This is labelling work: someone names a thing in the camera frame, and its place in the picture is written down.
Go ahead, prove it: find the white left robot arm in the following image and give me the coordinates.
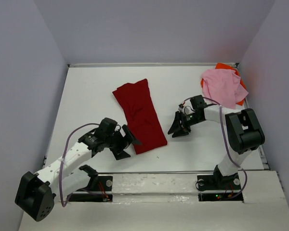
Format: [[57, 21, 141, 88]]
[[15, 117, 141, 222]]

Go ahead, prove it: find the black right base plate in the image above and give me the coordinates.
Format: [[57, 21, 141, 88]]
[[195, 174, 244, 202]]

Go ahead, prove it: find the orange t shirt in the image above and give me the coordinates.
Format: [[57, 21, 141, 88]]
[[198, 62, 247, 106]]

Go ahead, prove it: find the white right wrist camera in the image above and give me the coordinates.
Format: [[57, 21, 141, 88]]
[[178, 102, 192, 115]]

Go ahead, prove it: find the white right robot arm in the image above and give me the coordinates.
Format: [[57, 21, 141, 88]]
[[168, 95, 265, 192]]

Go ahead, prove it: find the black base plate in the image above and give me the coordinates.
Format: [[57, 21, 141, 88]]
[[195, 174, 244, 202], [68, 175, 113, 203]]

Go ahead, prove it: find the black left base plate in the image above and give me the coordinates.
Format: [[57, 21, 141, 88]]
[[68, 175, 113, 203]]

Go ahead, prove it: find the dark red t shirt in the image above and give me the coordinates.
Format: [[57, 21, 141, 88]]
[[113, 78, 168, 154]]

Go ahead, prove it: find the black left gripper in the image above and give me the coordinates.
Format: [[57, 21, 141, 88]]
[[104, 125, 141, 160]]

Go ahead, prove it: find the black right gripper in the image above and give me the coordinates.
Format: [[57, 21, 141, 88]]
[[167, 110, 204, 138]]

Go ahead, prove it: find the pink t shirt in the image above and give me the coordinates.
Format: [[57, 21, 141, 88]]
[[201, 68, 249, 110]]

